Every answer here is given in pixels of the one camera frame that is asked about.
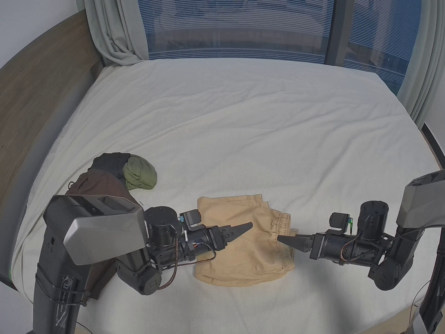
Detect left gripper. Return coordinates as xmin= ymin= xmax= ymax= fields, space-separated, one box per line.
xmin=181 ymin=222 xmax=254 ymax=257

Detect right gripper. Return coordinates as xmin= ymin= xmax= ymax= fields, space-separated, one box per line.
xmin=277 ymin=233 xmax=349 ymax=261

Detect tan shorts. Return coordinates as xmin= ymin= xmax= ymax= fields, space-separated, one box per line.
xmin=194 ymin=194 xmax=299 ymax=286

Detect bed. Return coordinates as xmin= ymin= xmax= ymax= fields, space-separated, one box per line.
xmin=0 ymin=9 xmax=445 ymax=334

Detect green garment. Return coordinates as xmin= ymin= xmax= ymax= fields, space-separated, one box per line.
xmin=123 ymin=155 xmax=158 ymax=191

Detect brown garment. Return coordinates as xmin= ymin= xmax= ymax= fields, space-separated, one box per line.
xmin=65 ymin=170 xmax=140 ymax=300

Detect dark grey garment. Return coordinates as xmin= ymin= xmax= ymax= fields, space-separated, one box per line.
xmin=91 ymin=153 xmax=131 ymax=181

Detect window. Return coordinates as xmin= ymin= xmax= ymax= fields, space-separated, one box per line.
xmin=134 ymin=0 xmax=423 ymax=96

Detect pale green curtain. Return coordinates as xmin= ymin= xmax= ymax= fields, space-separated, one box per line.
xmin=396 ymin=0 xmax=445 ymax=128
xmin=73 ymin=0 xmax=151 ymax=67

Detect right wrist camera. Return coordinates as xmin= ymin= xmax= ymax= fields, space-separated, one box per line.
xmin=330 ymin=212 xmax=351 ymax=234

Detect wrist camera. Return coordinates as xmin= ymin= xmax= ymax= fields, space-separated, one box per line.
xmin=180 ymin=209 xmax=203 ymax=231
xmin=330 ymin=212 xmax=351 ymax=234

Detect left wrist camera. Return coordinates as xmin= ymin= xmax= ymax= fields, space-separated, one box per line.
xmin=180 ymin=209 xmax=203 ymax=231

